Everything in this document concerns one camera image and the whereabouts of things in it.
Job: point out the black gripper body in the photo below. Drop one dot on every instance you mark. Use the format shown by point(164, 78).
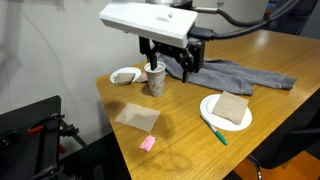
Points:
point(198, 53)

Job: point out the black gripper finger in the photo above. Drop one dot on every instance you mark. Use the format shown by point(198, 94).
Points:
point(186, 71)
point(153, 63)

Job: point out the green capped pen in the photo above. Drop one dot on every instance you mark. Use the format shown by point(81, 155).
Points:
point(215, 130)

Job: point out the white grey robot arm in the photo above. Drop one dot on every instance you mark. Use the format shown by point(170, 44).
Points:
point(205, 5)

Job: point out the clear plastic cup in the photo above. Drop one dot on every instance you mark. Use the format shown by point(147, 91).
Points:
point(156, 85)

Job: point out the small white paper plate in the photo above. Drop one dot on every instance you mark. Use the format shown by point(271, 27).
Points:
point(128, 70)

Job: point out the folded brown paper napkin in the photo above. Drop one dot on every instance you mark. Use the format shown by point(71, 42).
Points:
point(124, 78)
point(230, 107)

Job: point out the grey hooded sweatshirt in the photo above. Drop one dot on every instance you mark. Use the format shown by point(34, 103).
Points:
point(233, 75)

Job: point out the large white paper plate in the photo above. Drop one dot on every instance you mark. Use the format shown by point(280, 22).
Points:
point(230, 125)

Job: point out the dark background chair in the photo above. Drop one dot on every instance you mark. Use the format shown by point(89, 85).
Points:
point(300, 16)

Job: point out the black office chair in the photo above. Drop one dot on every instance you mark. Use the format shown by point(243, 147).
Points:
point(286, 143)

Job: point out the black perforated robot table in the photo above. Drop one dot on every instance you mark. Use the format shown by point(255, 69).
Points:
point(20, 156)

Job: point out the white wrist mount box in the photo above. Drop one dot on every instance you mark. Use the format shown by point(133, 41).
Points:
point(146, 21)

